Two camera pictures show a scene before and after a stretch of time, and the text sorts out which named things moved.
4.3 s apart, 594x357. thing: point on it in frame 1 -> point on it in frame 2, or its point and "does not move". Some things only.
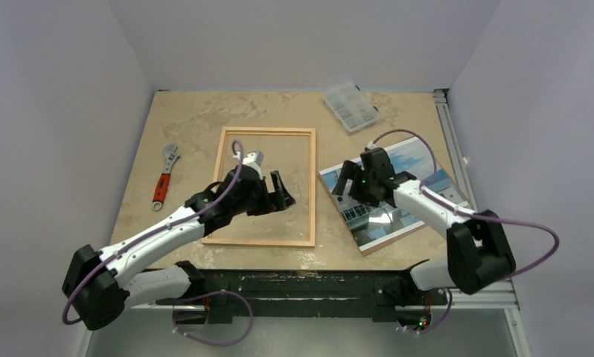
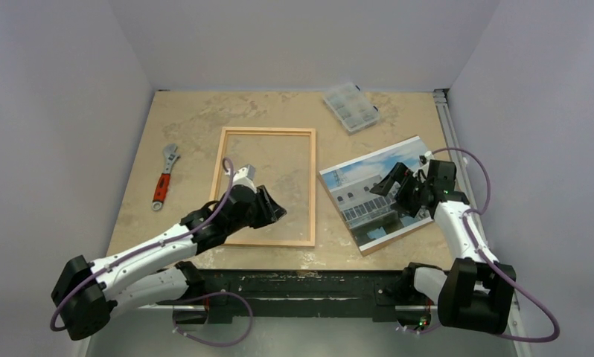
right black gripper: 358,180 -> 404,184
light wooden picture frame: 312,132 does not move
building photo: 371,227 does not move
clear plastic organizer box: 352,110 does not move
